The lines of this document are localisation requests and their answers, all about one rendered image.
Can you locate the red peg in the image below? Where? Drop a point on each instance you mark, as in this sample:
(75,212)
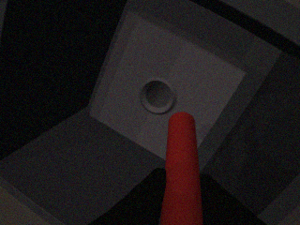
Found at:
(182,201)

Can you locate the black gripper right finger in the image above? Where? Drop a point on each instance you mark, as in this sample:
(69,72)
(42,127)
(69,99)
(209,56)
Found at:
(219,207)

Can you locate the grey square plate with hole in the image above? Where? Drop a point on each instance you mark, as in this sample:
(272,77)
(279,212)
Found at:
(157,69)

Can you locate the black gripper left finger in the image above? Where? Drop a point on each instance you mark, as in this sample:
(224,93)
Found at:
(141,206)

